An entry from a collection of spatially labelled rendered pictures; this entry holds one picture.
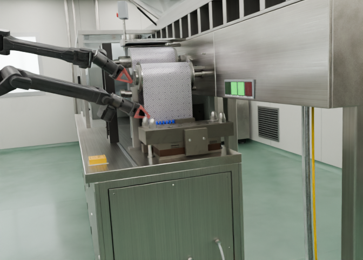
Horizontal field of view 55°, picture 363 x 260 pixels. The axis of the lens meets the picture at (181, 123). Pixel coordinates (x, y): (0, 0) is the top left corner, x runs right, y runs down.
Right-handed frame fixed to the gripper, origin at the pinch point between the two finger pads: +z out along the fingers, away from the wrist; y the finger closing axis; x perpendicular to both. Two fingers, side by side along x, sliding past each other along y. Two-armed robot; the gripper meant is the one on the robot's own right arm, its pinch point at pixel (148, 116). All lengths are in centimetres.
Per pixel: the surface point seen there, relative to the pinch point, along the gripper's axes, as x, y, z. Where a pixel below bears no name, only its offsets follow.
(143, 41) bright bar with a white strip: 35.9, -30.2, -12.8
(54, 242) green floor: -121, -120, 5
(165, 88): 15.2, 0.3, 1.7
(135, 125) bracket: -6.7, -7.8, -1.9
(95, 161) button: -26.3, 13.4, -15.1
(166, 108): 7.0, 0.3, 6.4
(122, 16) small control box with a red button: 48, -58, -27
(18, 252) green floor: -133, -114, -17
